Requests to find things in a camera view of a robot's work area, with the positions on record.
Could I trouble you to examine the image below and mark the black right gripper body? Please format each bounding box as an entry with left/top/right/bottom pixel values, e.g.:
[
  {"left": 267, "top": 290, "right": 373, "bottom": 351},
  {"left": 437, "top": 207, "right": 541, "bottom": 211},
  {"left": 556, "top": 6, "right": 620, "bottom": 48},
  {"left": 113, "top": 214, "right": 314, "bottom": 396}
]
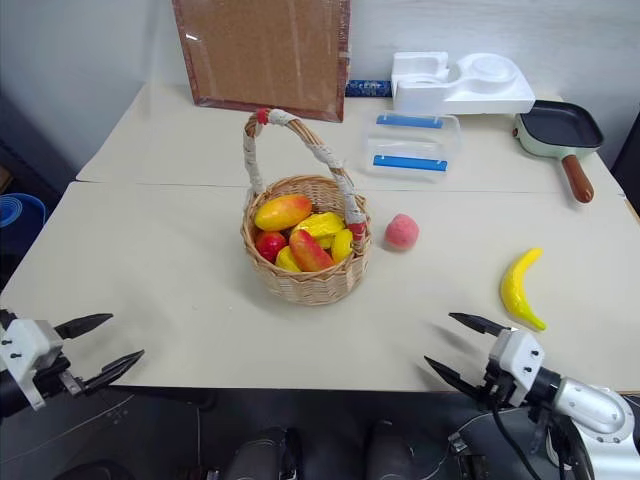
[{"left": 477, "top": 367, "right": 524, "bottom": 408}]

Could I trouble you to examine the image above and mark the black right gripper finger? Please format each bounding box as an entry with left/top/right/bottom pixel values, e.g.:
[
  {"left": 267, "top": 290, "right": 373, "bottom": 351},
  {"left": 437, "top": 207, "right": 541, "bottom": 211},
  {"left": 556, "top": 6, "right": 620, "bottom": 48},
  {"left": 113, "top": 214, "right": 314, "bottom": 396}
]
[
  {"left": 448, "top": 312, "right": 512, "bottom": 338},
  {"left": 423, "top": 355, "right": 484, "bottom": 400}
]

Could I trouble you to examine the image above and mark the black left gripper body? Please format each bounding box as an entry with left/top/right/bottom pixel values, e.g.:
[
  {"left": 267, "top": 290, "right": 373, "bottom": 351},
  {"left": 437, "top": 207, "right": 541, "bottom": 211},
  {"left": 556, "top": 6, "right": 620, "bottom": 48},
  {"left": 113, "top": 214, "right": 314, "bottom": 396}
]
[{"left": 32, "top": 353, "right": 87, "bottom": 399}]

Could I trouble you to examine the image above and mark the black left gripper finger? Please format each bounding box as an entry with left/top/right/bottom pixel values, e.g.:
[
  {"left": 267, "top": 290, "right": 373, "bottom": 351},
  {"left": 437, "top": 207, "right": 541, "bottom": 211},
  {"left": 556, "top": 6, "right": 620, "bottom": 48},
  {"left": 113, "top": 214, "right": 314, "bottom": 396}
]
[
  {"left": 82, "top": 349, "right": 146, "bottom": 397},
  {"left": 54, "top": 313, "right": 114, "bottom": 342}
]

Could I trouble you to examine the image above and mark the yellow star fruit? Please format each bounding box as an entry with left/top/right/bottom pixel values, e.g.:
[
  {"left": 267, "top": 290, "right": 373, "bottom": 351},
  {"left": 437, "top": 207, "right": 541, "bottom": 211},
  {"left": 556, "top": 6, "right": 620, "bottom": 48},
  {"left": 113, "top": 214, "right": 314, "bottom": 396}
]
[{"left": 291, "top": 212, "right": 346, "bottom": 250}]

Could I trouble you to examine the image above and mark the small yellow fruit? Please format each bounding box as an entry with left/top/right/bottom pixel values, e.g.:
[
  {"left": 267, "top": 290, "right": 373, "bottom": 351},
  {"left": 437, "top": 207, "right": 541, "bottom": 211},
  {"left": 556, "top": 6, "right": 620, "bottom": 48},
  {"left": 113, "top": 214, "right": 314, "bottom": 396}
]
[{"left": 275, "top": 245, "right": 303, "bottom": 274}]

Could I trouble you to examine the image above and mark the yellow banana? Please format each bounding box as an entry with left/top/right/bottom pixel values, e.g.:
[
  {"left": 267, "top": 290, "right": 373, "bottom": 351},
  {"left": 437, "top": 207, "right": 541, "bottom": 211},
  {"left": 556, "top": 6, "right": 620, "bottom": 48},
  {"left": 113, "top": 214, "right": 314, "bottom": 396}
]
[{"left": 500, "top": 247, "right": 549, "bottom": 332}]

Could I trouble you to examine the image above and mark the pink peach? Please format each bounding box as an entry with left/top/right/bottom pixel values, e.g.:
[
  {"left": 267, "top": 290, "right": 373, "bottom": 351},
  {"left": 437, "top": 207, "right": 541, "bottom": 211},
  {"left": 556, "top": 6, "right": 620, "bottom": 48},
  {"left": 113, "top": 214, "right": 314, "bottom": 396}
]
[{"left": 384, "top": 213, "right": 420, "bottom": 250}]

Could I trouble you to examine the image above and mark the blue round plastic object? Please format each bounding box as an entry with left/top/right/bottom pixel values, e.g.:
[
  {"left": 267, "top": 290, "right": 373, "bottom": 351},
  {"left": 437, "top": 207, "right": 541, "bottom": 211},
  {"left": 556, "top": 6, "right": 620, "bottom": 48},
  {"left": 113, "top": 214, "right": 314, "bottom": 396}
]
[{"left": 0, "top": 193, "right": 47, "bottom": 251}]

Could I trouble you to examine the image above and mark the yellow lemon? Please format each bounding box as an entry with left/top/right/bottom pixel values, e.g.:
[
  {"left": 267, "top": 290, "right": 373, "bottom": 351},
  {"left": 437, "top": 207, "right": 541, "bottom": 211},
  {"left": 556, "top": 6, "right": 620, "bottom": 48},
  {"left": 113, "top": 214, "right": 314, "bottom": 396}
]
[{"left": 331, "top": 228, "right": 355, "bottom": 264}]

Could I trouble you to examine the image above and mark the dark rounded shape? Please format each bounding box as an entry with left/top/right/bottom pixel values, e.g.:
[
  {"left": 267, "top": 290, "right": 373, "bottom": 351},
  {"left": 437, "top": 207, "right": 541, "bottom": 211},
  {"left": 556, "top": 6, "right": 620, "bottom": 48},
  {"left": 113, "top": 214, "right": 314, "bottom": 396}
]
[{"left": 223, "top": 424, "right": 302, "bottom": 480}]

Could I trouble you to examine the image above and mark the small red yellow mango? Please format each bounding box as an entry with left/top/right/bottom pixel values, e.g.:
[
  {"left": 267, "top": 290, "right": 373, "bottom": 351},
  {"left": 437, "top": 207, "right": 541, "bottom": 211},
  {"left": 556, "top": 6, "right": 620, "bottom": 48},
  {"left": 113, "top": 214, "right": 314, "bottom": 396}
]
[{"left": 288, "top": 229, "right": 335, "bottom": 273}]

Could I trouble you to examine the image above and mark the clear container with blue clips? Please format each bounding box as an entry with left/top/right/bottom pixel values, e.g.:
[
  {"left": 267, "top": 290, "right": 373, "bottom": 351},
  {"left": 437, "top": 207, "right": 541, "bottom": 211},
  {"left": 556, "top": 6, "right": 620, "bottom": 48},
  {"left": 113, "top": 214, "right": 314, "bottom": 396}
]
[{"left": 362, "top": 112, "right": 462, "bottom": 185}]

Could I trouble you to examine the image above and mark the red apple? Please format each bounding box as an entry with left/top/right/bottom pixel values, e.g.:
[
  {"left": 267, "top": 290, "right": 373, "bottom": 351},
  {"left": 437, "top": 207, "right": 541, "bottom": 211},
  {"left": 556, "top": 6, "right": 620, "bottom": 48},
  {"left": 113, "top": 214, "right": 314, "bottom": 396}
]
[{"left": 255, "top": 230, "right": 289, "bottom": 265}]

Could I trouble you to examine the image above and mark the large yellow red mango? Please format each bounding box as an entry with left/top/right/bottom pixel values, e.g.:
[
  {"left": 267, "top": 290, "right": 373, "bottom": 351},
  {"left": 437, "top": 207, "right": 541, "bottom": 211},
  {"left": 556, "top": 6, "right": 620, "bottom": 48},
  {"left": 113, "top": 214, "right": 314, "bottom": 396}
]
[{"left": 254, "top": 194, "right": 314, "bottom": 232}]

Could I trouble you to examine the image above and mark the white foam packaging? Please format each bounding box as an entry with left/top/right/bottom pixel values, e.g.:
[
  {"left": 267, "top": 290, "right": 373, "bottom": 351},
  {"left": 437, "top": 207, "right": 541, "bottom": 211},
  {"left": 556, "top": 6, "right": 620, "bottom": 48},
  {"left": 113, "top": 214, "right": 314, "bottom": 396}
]
[{"left": 390, "top": 51, "right": 536, "bottom": 116}]

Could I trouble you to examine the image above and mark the blue printed box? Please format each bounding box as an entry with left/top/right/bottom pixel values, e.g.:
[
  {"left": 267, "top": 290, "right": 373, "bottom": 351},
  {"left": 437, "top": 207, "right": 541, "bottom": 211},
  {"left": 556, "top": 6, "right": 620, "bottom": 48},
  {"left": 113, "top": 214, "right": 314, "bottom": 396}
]
[{"left": 344, "top": 79, "right": 392, "bottom": 99}]

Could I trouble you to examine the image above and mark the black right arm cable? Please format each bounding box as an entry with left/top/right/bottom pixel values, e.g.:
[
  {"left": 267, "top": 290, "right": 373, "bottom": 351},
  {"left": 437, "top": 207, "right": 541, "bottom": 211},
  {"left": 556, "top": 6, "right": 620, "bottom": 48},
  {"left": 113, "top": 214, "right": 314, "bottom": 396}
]
[{"left": 490, "top": 402, "right": 507, "bottom": 454}]

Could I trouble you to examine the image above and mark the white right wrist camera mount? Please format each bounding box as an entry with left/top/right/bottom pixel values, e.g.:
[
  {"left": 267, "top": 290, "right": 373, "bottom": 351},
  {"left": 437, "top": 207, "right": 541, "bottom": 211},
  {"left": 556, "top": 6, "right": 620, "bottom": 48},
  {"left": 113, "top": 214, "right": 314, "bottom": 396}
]
[{"left": 487, "top": 327, "right": 547, "bottom": 407}]

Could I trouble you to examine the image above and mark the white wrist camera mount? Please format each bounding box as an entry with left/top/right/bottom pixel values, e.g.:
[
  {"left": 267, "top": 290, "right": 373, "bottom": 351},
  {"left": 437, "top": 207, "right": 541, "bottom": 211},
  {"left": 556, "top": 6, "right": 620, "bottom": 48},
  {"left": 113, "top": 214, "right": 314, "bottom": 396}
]
[
  {"left": 0, "top": 319, "right": 65, "bottom": 412},
  {"left": 487, "top": 327, "right": 547, "bottom": 407}
]

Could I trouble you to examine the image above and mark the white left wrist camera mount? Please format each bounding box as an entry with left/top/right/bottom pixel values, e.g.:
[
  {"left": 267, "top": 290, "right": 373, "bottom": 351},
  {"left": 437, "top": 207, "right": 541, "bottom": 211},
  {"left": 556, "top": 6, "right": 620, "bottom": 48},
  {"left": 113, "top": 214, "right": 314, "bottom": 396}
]
[{"left": 0, "top": 319, "right": 65, "bottom": 412}]

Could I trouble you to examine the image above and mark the wicker basket with handle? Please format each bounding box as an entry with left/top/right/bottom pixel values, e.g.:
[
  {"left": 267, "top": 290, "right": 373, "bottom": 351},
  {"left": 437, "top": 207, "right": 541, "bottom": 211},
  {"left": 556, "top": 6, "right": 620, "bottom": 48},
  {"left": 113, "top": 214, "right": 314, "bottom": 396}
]
[{"left": 240, "top": 107, "right": 372, "bottom": 307}]

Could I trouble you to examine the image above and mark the green electric pan brown handle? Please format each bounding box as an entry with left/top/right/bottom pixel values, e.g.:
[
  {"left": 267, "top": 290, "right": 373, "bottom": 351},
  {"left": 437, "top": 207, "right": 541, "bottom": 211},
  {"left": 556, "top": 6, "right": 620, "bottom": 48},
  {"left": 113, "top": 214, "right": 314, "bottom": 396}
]
[{"left": 513, "top": 100, "right": 605, "bottom": 204}]

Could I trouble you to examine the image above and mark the cork board with brown frame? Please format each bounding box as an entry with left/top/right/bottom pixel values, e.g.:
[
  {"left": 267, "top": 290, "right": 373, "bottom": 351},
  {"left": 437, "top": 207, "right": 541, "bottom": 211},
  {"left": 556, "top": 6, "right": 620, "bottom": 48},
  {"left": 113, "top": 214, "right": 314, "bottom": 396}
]
[{"left": 171, "top": 0, "right": 352, "bottom": 123}]

